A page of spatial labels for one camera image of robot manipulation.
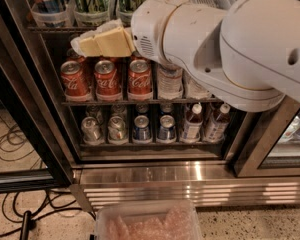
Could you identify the right tea bottle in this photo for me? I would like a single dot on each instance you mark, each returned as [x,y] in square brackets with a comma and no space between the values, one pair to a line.
[217,124]

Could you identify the left tea bottle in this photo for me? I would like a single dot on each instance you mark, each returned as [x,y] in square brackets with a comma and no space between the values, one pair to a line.
[192,123]

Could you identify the blue can tray bin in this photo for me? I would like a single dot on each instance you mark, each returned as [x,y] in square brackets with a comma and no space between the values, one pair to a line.
[52,13]

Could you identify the front middle cola can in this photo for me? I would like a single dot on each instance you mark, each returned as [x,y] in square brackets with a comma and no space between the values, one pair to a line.
[106,77]

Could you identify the stainless steel drinks fridge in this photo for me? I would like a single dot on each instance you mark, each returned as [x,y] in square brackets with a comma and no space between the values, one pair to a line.
[248,166]

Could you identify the top wire shelf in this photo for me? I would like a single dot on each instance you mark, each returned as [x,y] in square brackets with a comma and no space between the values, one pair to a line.
[74,29]

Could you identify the blue can front left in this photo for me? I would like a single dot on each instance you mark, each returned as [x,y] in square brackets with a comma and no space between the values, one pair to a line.
[141,130]

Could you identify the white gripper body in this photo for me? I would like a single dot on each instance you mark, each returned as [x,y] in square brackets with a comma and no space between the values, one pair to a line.
[149,25]

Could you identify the front left water bottle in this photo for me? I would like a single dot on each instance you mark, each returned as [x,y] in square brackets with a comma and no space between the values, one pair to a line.
[169,82]

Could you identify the front left cola can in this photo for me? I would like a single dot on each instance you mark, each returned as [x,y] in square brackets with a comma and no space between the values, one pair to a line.
[73,78]

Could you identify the silver can front left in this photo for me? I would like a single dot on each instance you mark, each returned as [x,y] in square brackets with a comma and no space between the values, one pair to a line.
[91,130]

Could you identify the wire shelf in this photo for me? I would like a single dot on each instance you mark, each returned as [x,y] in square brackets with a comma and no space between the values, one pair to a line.
[74,29]
[151,101]

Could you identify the silver can front right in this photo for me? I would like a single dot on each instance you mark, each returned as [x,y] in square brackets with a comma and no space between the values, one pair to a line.
[117,131]

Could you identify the cola can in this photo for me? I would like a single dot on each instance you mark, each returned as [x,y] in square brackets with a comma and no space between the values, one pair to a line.
[139,77]
[73,78]
[71,55]
[106,77]

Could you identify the clear plastic bin with wrap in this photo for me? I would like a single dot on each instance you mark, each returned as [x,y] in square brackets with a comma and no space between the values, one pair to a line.
[148,220]

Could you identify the blue can front right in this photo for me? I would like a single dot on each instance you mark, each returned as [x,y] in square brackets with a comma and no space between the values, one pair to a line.
[167,130]

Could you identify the front middle water bottle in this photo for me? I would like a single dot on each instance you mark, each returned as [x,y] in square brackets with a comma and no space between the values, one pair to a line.
[193,89]

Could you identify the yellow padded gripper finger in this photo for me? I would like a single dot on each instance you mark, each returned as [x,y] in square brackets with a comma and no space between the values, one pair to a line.
[111,39]

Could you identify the silver can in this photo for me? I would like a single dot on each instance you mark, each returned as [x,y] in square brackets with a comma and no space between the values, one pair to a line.
[91,130]
[117,131]

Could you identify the middle wire shelf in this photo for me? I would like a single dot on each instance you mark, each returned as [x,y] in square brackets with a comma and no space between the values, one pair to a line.
[151,101]

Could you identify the blue cans behind glass door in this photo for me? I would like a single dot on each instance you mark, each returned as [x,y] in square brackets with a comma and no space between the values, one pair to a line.
[292,131]

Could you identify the blue can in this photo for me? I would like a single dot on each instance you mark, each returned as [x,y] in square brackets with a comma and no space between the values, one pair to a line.
[167,130]
[141,130]

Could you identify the water bottle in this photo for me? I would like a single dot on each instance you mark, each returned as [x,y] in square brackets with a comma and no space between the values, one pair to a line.
[169,82]
[193,89]

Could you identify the black pole stand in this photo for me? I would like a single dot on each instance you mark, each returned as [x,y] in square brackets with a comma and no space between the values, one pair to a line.
[26,225]

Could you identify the tea bottle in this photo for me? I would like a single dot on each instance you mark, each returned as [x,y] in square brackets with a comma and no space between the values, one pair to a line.
[217,124]
[192,123]

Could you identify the front right cola can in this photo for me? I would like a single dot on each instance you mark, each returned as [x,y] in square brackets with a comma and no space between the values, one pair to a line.
[139,77]

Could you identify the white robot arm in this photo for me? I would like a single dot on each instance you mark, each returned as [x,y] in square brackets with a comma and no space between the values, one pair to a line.
[247,55]

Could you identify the green can left bin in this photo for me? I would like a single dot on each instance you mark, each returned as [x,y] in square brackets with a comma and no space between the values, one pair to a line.
[91,13]

